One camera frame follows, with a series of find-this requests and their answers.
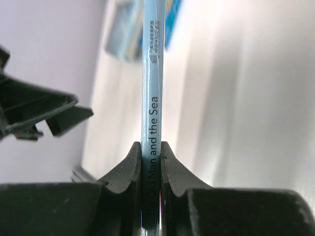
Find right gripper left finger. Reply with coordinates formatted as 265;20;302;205
0;142;141;236

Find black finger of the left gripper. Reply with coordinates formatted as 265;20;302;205
46;106;94;137
10;77;78;126

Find light blue Gatsby book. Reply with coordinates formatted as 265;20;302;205
141;0;165;236

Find dark blue ocean book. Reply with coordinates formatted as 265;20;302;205
105;0;144;61

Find bright blue illustrated book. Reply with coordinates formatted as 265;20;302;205
165;0;182;50

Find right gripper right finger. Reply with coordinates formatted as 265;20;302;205
160;142;315;236

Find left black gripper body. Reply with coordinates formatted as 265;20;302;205
0;47;43;141

